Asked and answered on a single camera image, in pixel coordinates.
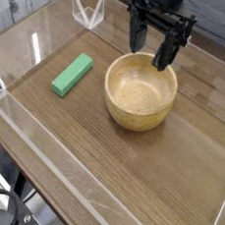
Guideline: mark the clear acrylic tray wall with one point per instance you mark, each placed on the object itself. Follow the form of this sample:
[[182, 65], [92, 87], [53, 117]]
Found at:
[[89, 169]]

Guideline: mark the green rectangular block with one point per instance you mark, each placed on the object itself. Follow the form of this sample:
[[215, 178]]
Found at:
[[71, 75]]

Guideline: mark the black metal table leg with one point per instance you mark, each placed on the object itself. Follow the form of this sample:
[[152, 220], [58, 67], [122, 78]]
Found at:
[[20, 184]]

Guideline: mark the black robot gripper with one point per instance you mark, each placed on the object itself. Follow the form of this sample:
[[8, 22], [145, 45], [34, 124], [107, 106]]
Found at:
[[165, 16]]

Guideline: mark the light wooden bowl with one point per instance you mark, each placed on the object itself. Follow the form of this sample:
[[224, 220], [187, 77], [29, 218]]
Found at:
[[137, 96]]

